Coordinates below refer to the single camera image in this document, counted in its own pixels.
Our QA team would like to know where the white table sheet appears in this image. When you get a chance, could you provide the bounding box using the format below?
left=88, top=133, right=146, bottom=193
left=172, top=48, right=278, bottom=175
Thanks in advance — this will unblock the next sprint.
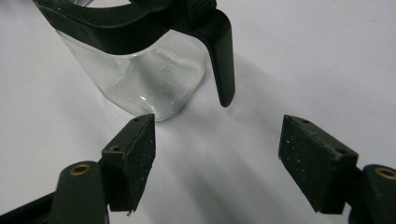
left=0, top=0, right=396, bottom=224

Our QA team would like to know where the glass pitcher with black handle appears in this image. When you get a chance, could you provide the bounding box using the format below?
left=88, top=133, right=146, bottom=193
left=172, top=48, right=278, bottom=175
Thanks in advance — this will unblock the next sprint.
left=32, top=0, right=236, bottom=122

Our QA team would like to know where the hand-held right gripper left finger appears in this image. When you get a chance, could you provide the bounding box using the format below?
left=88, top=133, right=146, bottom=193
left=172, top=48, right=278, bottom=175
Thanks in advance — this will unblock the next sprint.
left=101, top=113, right=156, bottom=216

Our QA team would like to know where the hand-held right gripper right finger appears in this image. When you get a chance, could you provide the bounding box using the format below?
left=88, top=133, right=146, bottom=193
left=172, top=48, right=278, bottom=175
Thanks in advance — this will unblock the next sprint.
left=278, top=115, right=359, bottom=215

